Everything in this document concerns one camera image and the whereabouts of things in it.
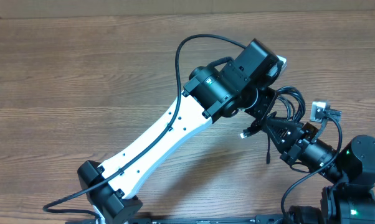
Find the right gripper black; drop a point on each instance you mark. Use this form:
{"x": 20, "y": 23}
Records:
{"x": 285, "y": 144}

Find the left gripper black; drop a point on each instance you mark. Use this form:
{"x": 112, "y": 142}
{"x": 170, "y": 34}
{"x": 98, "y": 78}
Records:
{"x": 267, "y": 96}

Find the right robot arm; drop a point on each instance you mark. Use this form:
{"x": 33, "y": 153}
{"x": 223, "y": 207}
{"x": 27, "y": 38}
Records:
{"x": 351, "y": 171}

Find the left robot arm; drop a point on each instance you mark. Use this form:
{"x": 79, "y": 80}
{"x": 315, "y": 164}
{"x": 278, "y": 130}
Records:
{"x": 219, "y": 89}

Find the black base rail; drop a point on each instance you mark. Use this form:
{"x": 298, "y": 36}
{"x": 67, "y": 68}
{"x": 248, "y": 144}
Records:
{"x": 258, "y": 219}

